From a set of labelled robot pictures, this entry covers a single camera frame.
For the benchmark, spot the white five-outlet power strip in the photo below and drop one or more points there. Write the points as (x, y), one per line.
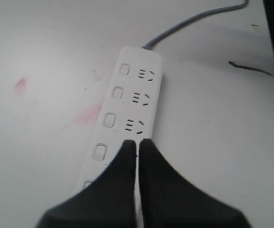
(128, 110)

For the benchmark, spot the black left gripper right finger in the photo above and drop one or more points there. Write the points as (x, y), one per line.
(168, 200)

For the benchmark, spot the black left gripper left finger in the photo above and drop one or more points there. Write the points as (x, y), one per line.
(108, 202)

